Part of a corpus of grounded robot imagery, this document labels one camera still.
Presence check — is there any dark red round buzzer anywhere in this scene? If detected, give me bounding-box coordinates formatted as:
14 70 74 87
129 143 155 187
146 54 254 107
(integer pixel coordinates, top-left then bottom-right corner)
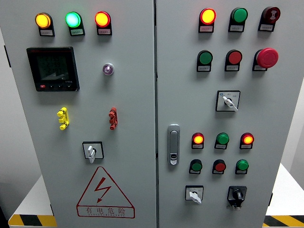
262 6 281 24

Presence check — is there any small red round lamp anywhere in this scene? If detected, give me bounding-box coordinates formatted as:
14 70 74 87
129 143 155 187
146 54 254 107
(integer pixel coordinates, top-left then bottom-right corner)
240 132 255 145
192 132 205 145

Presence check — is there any small yellow handle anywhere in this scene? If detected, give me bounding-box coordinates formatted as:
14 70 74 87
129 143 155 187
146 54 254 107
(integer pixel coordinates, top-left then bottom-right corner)
57 106 70 131

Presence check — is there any large red round lamp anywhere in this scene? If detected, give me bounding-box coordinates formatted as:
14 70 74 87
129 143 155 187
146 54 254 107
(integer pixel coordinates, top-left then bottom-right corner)
94 10 112 29
199 8 217 25

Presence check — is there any pale grey door with lock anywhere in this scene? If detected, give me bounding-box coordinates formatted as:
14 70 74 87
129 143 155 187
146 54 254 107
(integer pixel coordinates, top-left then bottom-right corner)
155 0 304 228

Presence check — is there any bright lit green lamp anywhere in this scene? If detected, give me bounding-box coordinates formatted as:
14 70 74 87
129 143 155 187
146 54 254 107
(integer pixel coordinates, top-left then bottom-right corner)
65 11 83 29

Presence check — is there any large green push button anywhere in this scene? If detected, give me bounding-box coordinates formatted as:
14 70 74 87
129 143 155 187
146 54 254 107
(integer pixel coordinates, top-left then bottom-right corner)
197 50 214 66

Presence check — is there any white round lamp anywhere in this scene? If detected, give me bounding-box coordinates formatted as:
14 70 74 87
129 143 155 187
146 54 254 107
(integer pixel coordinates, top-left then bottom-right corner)
102 62 115 76

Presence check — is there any white-handle switch, large plate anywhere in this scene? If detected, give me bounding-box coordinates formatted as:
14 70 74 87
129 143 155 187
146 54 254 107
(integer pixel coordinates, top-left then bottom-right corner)
215 90 241 113

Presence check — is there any silver door lock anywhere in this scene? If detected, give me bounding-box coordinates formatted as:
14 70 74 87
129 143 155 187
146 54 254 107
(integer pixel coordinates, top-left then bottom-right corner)
167 123 181 166

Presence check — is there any red warning triangle sticker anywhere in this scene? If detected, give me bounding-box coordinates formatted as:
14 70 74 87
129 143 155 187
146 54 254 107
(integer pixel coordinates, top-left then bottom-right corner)
76 166 136 219

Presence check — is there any white-handle switch, small printed plate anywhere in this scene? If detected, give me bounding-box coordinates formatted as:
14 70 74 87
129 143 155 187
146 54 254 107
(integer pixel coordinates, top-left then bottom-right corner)
185 185 204 205

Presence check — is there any small red handle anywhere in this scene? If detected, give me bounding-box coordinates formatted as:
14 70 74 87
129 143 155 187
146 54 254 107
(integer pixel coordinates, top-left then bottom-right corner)
108 107 119 131

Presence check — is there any small red push button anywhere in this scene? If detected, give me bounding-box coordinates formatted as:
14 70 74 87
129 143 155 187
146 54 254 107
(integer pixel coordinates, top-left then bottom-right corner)
213 159 227 172

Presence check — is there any large yellow round lamp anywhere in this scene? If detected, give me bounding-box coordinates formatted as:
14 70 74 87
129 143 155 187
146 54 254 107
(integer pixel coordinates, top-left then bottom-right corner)
35 12 53 29

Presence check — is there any large red push button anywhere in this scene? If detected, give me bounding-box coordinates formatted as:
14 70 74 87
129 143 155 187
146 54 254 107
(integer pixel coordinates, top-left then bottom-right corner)
226 49 243 66

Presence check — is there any pale grey door with display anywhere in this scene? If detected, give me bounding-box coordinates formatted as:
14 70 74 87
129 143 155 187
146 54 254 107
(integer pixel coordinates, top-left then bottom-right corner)
0 0 158 228

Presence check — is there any black-handle turn switch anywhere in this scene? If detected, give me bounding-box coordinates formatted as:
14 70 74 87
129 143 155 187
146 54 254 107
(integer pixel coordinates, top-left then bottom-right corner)
227 185 247 210

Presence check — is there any large red stop button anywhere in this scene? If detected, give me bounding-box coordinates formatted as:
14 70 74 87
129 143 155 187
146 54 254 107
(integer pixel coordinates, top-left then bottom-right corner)
256 47 279 69

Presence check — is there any black display meter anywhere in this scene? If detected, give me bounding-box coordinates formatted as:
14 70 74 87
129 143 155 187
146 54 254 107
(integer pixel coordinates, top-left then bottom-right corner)
26 46 80 92

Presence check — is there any large dark green lamp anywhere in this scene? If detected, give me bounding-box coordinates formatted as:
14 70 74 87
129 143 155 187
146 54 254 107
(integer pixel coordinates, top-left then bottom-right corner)
230 7 249 24

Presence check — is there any small green round lamp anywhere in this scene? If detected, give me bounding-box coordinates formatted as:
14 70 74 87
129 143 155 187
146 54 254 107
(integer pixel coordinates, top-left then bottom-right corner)
236 159 249 171
215 132 230 145

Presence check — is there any white-handle switch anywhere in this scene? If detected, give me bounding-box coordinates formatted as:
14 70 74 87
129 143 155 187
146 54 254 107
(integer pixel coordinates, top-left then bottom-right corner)
215 90 241 113
82 141 105 164
185 185 204 205

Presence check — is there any small green push button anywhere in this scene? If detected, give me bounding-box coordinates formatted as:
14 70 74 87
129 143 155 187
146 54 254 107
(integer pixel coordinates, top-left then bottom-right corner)
190 159 203 172

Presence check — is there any black yellow striped tape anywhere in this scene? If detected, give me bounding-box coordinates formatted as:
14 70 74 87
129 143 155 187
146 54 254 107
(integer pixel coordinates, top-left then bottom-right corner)
262 215 304 228
8 214 57 228

